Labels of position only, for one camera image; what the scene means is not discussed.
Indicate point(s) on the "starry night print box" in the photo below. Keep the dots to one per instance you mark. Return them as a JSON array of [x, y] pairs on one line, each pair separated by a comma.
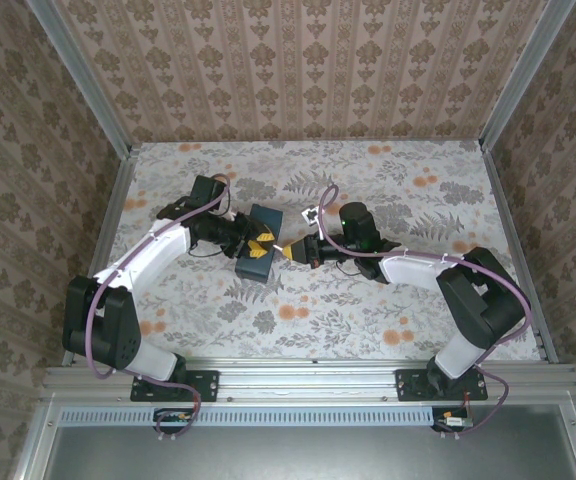
[[268, 215]]

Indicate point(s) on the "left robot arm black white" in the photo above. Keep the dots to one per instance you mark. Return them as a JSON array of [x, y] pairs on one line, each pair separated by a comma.
[[148, 250]]

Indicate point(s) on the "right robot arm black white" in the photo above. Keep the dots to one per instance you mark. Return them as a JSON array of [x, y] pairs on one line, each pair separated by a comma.
[[408, 270]]

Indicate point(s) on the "small connector circuit board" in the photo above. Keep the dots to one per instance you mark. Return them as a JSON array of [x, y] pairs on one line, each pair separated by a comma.
[[173, 417], [455, 421]]

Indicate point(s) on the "grey sheet metal panel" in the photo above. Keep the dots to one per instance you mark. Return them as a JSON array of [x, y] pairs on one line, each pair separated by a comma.
[[293, 455]]

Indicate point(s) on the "aluminium table side rail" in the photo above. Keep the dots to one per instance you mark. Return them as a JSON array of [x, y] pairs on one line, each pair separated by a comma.
[[513, 235], [118, 200]]

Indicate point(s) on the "aluminium mounting rail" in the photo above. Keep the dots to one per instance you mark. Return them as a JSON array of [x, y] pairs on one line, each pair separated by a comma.
[[308, 382]]

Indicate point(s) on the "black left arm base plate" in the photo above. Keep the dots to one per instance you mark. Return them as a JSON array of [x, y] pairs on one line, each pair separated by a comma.
[[208, 385]]

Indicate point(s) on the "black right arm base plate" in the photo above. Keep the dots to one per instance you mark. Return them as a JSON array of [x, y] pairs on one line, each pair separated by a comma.
[[408, 385]]

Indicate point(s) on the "aluminium frame post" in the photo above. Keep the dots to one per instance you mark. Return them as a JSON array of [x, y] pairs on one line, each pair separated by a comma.
[[523, 80], [80, 80]]

